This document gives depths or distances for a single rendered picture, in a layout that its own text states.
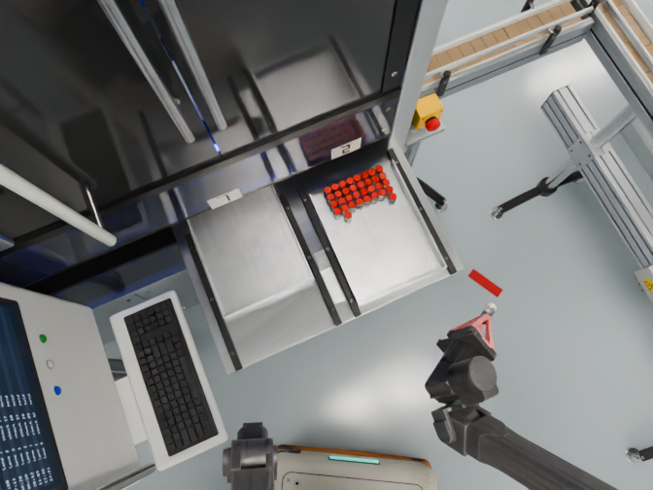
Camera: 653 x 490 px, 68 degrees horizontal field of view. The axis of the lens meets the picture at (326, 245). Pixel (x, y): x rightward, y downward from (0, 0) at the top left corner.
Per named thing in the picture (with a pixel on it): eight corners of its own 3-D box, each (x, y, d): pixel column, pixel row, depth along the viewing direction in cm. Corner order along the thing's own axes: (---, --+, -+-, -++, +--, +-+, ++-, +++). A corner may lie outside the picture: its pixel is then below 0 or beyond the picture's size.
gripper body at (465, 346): (499, 353, 89) (483, 383, 84) (460, 361, 97) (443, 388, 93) (477, 327, 88) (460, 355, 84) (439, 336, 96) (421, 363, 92)
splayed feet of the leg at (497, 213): (486, 208, 231) (496, 198, 217) (577, 168, 235) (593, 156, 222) (495, 224, 229) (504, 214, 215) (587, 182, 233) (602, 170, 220)
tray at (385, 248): (309, 197, 140) (308, 193, 136) (392, 164, 142) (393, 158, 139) (358, 306, 131) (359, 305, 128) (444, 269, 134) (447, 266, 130)
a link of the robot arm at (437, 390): (416, 387, 87) (437, 410, 87) (439, 381, 81) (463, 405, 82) (433, 360, 91) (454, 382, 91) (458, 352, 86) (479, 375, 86)
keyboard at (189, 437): (124, 317, 139) (120, 316, 137) (170, 297, 140) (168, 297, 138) (169, 456, 129) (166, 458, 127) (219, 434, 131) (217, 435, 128)
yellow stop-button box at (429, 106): (404, 110, 138) (408, 95, 131) (428, 100, 138) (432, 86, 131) (417, 132, 136) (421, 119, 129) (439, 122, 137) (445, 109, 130)
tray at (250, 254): (183, 209, 139) (179, 205, 136) (267, 174, 142) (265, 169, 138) (225, 318, 131) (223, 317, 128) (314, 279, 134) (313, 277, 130)
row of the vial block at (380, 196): (331, 214, 138) (331, 208, 134) (390, 190, 140) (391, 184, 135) (335, 221, 138) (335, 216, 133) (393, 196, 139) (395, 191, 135)
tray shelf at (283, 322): (168, 218, 141) (166, 216, 139) (388, 127, 147) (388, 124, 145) (227, 375, 129) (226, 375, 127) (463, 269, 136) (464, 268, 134)
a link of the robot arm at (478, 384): (440, 445, 83) (474, 427, 88) (488, 440, 74) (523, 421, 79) (413, 376, 86) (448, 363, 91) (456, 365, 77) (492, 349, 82)
